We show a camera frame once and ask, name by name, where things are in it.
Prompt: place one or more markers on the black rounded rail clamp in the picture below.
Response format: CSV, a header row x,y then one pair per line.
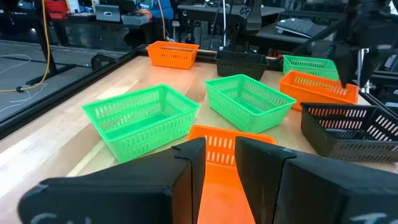
x,y
99,60

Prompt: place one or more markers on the red box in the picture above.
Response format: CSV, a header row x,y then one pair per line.
x,y
56,9

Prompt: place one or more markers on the flat grey box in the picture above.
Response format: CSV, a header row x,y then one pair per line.
x,y
135,18

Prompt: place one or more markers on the green plastic slotted basket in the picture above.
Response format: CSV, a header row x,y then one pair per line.
x,y
140,124
308,70
248,105

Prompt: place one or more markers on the orange plastic slotted basket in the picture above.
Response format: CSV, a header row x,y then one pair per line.
x,y
222,193
311,96
171,60

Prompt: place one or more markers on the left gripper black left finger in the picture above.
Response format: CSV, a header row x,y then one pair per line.
x,y
124,193

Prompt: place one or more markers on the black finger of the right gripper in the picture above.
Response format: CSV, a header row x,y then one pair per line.
x,y
368,62
346,65

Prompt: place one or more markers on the black floor stand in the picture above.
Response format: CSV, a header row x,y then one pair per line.
x,y
51,74

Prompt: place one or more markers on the black plastic slotted basket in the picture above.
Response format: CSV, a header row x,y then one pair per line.
x,y
326,143
239,70

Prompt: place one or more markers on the grey case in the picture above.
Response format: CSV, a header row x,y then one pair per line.
x,y
107,13

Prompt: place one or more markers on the grey desk top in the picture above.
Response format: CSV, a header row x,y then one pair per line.
x,y
211,8

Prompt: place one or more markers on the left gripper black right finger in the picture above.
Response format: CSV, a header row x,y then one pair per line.
x,y
311,193

